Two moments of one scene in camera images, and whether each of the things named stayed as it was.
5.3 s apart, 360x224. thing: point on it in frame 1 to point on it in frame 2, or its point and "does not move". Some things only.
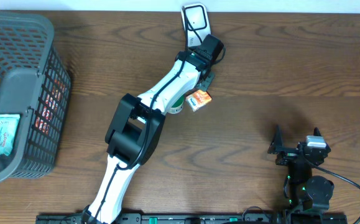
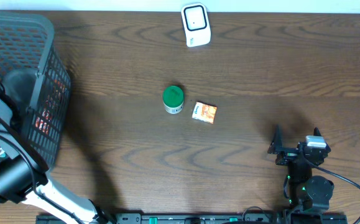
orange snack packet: (198, 99) to (204, 112)
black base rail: (199, 219) does not move
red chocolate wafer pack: (53, 99) does not move
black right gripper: (276, 146) does not move
